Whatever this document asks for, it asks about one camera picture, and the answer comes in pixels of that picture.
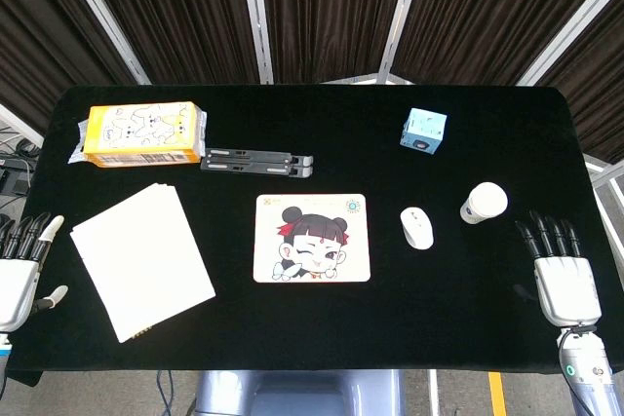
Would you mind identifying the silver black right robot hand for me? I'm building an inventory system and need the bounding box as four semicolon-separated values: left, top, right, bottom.
515;209;604;327

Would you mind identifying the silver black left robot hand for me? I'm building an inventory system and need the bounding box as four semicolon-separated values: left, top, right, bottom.
0;212;69;334

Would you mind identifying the white computer mouse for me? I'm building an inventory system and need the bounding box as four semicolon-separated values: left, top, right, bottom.
400;206;435;250

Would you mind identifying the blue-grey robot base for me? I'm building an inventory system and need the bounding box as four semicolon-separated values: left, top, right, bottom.
187;369;406;416

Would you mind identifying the cartoon girl mouse pad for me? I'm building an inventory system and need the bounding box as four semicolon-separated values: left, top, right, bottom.
253;193;371;284

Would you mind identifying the white paper cup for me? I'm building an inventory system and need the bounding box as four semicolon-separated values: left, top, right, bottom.
459;181;509;225

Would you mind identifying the white paper stack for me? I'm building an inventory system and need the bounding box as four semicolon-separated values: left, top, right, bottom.
69;182;217;344

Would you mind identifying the dark brown pleated curtain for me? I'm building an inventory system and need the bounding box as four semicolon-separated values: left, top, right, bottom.
0;0;138;123
72;0;260;86
391;0;624;87
256;0;416;85
535;0;624;165

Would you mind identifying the yellow tissue pack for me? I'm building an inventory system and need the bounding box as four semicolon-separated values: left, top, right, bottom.
66;101;210;168

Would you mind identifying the light blue speaker box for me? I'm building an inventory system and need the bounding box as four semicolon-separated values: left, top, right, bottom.
399;107;449;156

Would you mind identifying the black table cloth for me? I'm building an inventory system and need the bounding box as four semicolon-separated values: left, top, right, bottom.
7;84;624;388

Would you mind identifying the black folding laptop stand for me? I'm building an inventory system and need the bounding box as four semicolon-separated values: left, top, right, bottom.
199;147;315;178

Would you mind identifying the black floor equipment with cables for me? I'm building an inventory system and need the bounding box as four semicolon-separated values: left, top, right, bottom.
0;135;43;203

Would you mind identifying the white mesh frame panel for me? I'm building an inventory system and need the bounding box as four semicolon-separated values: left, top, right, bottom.
582;152;624;251

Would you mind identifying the white low frame rail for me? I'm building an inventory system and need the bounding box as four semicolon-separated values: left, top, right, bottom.
0;102;46;148

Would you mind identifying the blue floor cable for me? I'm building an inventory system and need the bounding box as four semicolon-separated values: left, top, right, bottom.
155;369;176;416

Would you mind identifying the white aluminium frame post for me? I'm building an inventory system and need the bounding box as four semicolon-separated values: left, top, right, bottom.
377;0;431;85
237;0;275;85
515;0;624;88
52;0;151;86

